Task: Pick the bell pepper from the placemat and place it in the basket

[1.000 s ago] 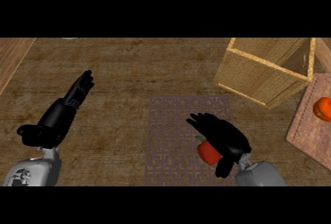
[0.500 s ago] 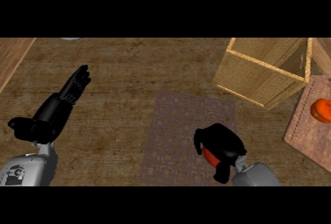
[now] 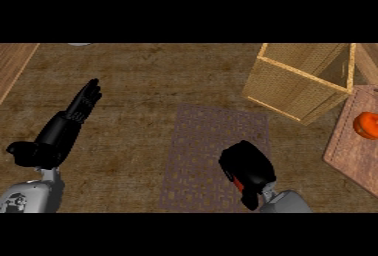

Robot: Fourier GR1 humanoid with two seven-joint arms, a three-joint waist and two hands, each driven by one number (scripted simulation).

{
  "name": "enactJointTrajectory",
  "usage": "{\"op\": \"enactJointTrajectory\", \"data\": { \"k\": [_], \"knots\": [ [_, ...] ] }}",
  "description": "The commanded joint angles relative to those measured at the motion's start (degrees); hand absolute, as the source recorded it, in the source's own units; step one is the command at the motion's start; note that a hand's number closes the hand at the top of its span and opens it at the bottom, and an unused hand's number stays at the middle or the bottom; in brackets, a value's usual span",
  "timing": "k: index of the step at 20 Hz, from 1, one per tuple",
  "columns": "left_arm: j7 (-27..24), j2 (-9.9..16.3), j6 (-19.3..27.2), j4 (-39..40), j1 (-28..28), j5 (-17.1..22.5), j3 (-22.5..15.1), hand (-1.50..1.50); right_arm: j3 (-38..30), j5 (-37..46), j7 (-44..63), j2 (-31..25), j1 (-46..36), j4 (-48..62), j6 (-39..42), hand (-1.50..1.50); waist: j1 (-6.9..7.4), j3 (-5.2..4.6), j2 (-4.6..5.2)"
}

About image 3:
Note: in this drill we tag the brown wooden cutting board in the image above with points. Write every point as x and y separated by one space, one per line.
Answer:
351 156

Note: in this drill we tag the pale wooden panel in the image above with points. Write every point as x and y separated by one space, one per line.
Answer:
12 65

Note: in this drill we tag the tan wicker basket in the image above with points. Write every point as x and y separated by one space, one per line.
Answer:
289 88

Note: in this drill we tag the red bell pepper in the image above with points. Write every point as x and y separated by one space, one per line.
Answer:
238 184

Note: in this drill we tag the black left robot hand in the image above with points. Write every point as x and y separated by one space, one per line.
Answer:
59 136

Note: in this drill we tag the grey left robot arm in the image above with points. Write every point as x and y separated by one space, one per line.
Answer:
32 197

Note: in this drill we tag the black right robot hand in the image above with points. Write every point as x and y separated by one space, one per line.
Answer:
251 165

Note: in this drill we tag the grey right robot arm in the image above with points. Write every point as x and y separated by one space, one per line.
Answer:
288 203

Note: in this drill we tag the white round object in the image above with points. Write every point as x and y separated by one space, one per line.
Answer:
78 44

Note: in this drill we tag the pale wooden slat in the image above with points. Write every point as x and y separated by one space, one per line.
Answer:
369 61

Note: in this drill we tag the purple patterned placemat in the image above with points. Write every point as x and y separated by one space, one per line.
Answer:
207 150

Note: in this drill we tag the orange round vegetable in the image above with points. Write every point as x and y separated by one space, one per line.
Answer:
368 126

